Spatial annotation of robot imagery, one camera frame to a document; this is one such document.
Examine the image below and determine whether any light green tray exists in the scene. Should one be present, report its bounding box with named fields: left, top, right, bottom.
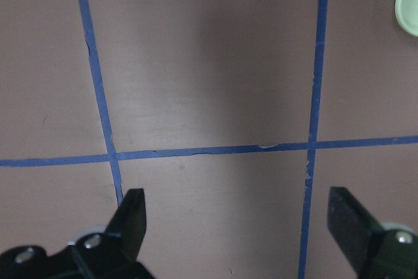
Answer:
left=394, top=0, right=417, bottom=37

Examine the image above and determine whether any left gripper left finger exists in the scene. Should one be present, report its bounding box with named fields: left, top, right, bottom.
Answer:
left=1, top=188, right=153, bottom=278

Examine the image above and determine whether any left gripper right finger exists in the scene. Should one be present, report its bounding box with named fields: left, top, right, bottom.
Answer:
left=327, top=186, right=417, bottom=278

